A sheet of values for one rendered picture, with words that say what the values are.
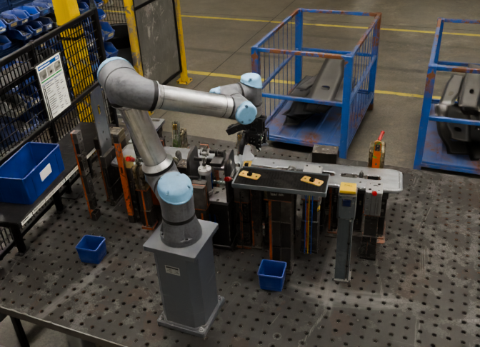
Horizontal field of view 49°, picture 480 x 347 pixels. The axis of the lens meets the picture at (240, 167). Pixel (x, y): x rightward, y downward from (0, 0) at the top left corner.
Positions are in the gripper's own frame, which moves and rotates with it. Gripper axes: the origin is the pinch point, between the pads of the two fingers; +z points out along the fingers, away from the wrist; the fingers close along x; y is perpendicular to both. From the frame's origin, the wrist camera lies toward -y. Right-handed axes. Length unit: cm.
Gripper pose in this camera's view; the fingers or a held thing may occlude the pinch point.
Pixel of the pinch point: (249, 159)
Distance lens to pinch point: 206.5
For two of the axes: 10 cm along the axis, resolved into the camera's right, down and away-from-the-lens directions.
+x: 5.0, -4.7, 7.3
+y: 8.7, 2.3, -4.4
